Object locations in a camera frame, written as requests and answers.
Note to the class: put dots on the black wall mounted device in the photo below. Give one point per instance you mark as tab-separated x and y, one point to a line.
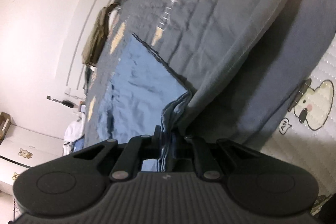
68	103

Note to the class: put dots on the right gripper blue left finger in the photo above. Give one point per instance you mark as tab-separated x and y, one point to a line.
131	155

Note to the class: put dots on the light grey hoodie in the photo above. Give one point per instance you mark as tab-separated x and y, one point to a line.
73	133

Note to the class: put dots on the blue shirt garment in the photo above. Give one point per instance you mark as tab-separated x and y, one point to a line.
143	92

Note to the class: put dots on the large cardboard box on wardrobe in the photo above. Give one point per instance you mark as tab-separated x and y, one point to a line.
5	123

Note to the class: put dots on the olive brown folded blanket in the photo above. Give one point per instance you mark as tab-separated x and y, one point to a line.
98	36

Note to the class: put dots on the white bed headboard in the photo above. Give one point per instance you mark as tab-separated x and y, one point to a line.
81	26

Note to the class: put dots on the grey quilted bedspread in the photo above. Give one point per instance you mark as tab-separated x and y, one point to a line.
243	60

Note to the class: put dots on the white wardrobe with stickers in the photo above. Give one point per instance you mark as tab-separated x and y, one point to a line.
22	149

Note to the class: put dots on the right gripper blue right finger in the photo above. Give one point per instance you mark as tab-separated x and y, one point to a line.
194	154

